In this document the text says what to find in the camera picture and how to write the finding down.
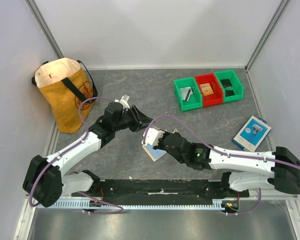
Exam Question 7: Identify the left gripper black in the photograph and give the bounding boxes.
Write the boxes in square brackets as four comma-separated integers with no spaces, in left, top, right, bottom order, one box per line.
[113,104,155,133]

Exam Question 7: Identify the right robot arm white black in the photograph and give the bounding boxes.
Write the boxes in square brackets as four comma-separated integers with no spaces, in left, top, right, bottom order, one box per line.
[145,130,300,197]

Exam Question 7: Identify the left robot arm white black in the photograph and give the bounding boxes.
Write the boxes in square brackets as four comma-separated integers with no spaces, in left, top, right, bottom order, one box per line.
[22,102,152,208]

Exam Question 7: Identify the silver card in bin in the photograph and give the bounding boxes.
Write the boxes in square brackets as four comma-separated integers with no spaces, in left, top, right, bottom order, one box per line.
[179,87,191,101]

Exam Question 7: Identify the orange card in bin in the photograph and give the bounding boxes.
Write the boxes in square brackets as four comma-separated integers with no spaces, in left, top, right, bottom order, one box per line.
[201,87,214,96]

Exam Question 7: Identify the black card lower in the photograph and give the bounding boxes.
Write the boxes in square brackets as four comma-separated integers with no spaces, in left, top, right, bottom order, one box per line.
[225,90,236,97]

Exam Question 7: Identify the black card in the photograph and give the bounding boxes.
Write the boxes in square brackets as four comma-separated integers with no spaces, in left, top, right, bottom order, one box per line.
[220,78,232,89]
[225,90,236,97]

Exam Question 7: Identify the black card upper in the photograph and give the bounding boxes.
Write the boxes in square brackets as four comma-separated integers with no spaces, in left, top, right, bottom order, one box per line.
[220,78,232,89]

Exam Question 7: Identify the left green plastic bin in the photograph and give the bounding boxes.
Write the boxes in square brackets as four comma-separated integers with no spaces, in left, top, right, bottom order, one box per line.
[174,77,203,112]

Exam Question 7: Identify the green plastic bin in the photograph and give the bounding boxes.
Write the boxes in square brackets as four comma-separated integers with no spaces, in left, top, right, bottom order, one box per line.
[214,69,244,103]
[174,77,203,112]

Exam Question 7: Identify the red plastic bin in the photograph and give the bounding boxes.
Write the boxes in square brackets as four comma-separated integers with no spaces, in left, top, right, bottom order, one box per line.
[194,73,224,107]

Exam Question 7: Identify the blue razor package box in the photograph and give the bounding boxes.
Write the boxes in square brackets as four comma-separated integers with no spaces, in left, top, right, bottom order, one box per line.
[232,116,272,152]

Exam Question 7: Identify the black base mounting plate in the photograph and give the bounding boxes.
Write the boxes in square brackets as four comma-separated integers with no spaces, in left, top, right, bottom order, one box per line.
[85,179,250,205]

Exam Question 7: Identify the right green plastic bin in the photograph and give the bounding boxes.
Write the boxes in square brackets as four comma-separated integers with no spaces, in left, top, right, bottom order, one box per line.
[214,69,244,103]

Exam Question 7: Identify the yellow paper tote bag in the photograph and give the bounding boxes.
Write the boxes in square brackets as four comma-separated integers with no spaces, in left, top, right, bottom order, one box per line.
[31,57,98,134]

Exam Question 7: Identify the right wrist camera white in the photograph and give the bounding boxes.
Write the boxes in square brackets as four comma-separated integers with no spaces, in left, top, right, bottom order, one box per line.
[141,127,167,151]

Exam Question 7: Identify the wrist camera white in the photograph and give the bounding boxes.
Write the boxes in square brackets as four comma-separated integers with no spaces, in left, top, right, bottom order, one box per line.
[141,127,167,151]
[114,94,130,110]

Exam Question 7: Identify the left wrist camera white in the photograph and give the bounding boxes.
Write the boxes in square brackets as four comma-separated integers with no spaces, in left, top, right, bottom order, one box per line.
[114,94,130,110]

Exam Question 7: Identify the slotted cable duct rail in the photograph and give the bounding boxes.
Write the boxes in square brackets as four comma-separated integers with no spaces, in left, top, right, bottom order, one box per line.
[50,198,225,211]

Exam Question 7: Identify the aluminium frame profile rail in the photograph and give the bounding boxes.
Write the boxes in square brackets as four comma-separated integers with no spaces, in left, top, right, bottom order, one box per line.
[14,189,300,240]

